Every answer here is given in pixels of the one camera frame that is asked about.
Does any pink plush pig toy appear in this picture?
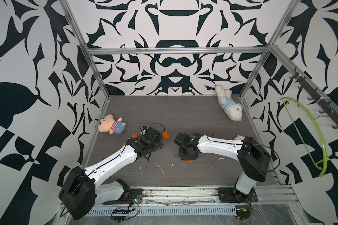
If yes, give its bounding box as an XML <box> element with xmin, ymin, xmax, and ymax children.
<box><xmin>98</xmin><ymin>114</ymin><xmax>126</xmax><ymax>135</ymax></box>

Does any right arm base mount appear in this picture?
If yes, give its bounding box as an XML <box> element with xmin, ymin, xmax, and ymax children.
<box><xmin>217</xmin><ymin>187</ymin><xmax>258</xmax><ymax>203</ymax></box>

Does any black wall hook rack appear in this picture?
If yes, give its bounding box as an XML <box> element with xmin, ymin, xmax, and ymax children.
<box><xmin>291</xmin><ymin>67</ymin><xmax>338</xmax><ymax>129</ymax></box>

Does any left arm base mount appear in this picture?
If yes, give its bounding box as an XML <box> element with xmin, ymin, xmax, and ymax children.
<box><xmin>103</xmin><ymin>179</ymin><xmax>143</xmax><ymax>205</ymax></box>

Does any green plastic hoop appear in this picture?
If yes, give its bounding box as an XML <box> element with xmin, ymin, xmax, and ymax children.
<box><xmin>280</xmin><ymin>97</ymin><xmax>328</xmax><ymax>178</ymax></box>

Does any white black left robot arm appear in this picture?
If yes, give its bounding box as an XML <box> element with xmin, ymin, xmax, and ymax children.
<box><xmin>58</xmin><ymin>127</ymin><xmax>164</xmax><ymax>220</ymax></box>

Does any flat orange 2x4 lego plate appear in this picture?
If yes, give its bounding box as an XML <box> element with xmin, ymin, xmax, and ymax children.
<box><xmin>161</xmin><ymin>131</ymin><xmax>170</xmax><ymax>140</ymax></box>

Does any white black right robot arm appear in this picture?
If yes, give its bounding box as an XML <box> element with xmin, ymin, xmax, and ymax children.
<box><xmin>174</xmin><ymin>133</ymin><xmax>270</xmax><ymax>196</ymax></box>

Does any white slotted cable duct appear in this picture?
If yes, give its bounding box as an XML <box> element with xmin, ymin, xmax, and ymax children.
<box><xmin>87</xmin><ymin>205</ymin><xmax>237</xmax><ymax>217</ymax></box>

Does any white plush dog blue shirt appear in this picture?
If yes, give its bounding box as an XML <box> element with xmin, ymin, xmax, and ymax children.
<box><xmin>215</xmin><ymin>85</ymin><xmax>243</xmax><ymax>121</ymax></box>

